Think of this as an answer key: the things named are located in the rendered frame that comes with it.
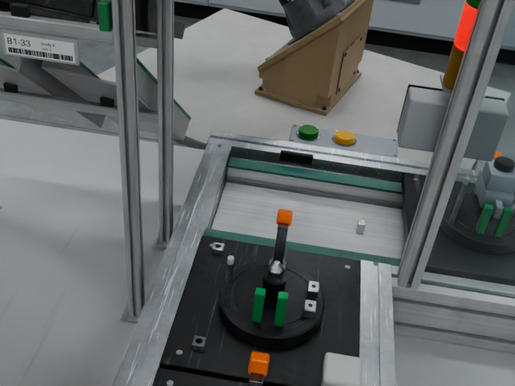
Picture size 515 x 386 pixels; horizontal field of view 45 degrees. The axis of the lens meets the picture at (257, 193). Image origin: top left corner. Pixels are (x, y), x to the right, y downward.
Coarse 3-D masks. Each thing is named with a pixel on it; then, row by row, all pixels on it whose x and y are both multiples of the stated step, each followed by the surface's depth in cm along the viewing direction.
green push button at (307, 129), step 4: (300, 128) 121; (304, 128) 121; (308, 128) 121; (312, 128) 121; (316, 128) 121; (300, 132) 120; (304, 132) 120; (308, 132) 120; (312, 132) 120; (316, 132) 120; (300, 136) 120; (304, 136) 120; (308, 136) 119; (312, 136) 120; (316, 136) 120
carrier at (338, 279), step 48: (192, 288) 85; (240, 288) 83; (288, 288) 84; (336, 288) 87; (192, 336) 78; (240, 336) 79; (288, 336) 77; (336, 336) 80; (288, 384) 74; (336, 384) 72
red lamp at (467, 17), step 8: (464, 8) 70; (472, 8) 69; (464, 16) 70; (472, 16) 69; (464, 24) 70; (472, 24) 69; (464, 32) 70; (456, 40) 72; (464, 40) 71; (464, 48) 71
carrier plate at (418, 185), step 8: (408, 176) 111; (416, 176) 111; (424, 176) 112; (408, 184) 109; (416, 184) 109; (408, 192) 107; (416, 192) 107; (408, 200) 105; (416, 200) 106; (408, 208) 104; (416, 208) 104; (408, 216) 102; (408, 224) 100; (408, 232) 99
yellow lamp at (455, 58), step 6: (456, 48) 72; (450, 54) 74; (456, 54) 72; (462, 54) 72; (450, 60) 74; (456, 60) 73; (450, 66) 74; (456, 66) 73; (450, 72) 74; (456, 72) 73; (444, 78) 75; (450, 78) 74; (444, 84) 75; (450, 84) 74
